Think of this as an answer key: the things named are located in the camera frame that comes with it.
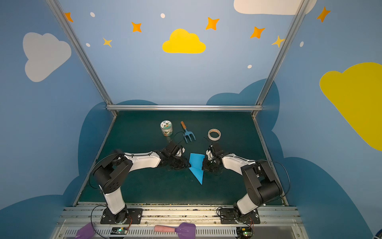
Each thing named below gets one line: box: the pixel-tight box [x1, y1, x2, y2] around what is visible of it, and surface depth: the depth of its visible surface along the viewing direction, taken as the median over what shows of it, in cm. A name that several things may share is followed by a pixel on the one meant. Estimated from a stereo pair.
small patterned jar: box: [160, 119, 174, 137], surface depth 106 cm
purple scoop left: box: [74, 222, 96, 239], surface depth 71 cm
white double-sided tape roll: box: [207, 128, 222, 141], surface depth 110 cm
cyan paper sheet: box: [188, 152, 206, 186], surface depth 93 cm
